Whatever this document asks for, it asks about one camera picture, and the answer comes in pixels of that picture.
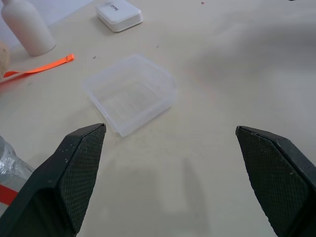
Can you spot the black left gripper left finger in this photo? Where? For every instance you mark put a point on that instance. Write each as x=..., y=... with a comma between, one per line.
x=61, y=182

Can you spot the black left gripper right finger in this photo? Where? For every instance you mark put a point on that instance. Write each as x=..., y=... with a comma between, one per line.
x=276, y=177

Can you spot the clear square plastic container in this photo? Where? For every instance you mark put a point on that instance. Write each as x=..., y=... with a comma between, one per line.
x=132, y=95

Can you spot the white plastic bottle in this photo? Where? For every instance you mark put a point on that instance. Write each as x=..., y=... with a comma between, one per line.
x=26, y=27

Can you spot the silver foil wrapped object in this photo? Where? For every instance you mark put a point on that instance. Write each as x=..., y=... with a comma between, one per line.
x=10, y=172

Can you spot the beige fuzzy round object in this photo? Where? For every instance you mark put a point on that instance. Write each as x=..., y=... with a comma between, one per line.
x=3, y=59

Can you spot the white rectangular lidded box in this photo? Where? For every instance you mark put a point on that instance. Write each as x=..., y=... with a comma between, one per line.
x=118, y=13

